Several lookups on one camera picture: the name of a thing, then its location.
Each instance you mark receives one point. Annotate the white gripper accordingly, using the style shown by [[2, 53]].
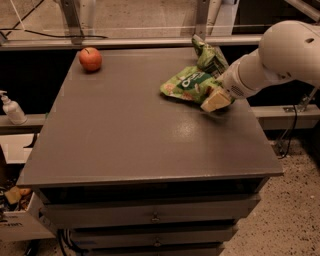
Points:
[[230, 83]]

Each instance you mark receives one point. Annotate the green rice chip bag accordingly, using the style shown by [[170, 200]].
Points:
[[191, 84]]

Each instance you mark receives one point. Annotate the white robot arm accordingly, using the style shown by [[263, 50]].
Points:
[[287, 51]]

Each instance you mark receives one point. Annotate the green jalapeno chip bag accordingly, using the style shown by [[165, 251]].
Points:
[[210, 58]]

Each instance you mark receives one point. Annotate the grey drawer cabinet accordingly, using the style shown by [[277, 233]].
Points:
[[129, 172]]

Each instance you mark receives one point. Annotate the red apple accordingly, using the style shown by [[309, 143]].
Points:
[[90, 59]]

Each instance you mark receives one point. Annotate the white pump bottle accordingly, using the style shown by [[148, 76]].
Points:
[[12, 109]]

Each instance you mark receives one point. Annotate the white cardboard box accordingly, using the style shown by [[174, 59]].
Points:
[[24, 224]]

